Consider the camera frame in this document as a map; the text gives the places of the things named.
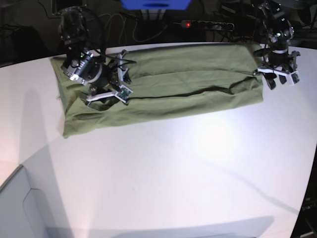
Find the white power strip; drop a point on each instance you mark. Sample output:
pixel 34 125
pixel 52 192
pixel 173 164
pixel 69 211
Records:
pixel 208 25

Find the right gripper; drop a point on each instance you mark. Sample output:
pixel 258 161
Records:
pixel 103 79

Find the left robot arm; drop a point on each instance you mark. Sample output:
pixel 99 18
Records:
pixel 279 31

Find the green T-shirt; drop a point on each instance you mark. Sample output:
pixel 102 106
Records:
pixel 167 83

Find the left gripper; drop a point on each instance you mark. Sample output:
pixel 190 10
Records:
pixel 276 61

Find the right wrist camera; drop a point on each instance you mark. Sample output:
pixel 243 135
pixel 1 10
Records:
pixel 123 93

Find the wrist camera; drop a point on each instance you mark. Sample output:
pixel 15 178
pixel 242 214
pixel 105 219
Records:
pixel 293 78
pixel 123 93

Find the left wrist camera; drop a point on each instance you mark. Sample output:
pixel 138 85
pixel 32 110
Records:
pixel 293 78

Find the blue box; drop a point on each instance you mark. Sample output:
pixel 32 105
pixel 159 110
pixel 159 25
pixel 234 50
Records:
pixel 155 4

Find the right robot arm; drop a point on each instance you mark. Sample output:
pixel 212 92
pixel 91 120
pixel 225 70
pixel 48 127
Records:
pixel 74 32

